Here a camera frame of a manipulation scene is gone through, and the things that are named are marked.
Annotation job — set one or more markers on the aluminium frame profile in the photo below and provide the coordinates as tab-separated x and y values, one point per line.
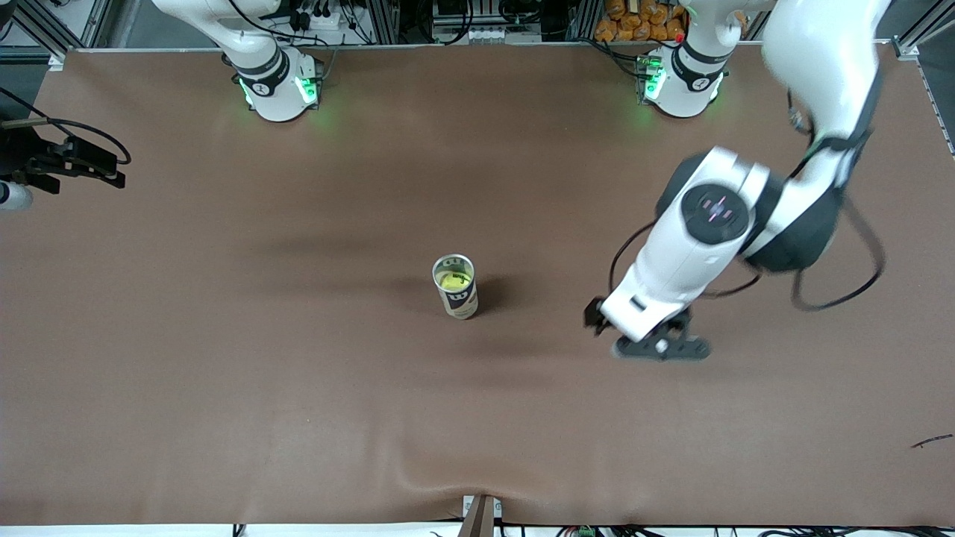
37	26
906	48
386	19
582	19

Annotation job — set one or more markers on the metal table clamp bracket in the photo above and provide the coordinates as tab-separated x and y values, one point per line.
481	518

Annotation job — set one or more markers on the green plug connector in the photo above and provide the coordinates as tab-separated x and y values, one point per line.
586	531

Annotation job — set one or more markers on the white terminal block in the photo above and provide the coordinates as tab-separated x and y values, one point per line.
489	34

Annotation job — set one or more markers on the silver tennis ball can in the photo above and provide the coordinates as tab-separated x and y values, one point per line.
459	302

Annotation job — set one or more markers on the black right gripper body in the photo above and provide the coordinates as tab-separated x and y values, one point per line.
30	163

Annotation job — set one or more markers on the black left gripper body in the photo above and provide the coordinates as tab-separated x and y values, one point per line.
595	312

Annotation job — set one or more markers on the brown table mat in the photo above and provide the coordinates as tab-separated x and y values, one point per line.
477	410

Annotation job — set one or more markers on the white power strip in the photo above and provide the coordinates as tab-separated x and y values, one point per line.
328	21

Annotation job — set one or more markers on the orange bags pile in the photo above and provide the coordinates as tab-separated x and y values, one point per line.
627	22

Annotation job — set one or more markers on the yellow tennis ball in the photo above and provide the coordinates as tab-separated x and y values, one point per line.
453	281

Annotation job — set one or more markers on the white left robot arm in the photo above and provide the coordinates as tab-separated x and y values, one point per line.
694	246

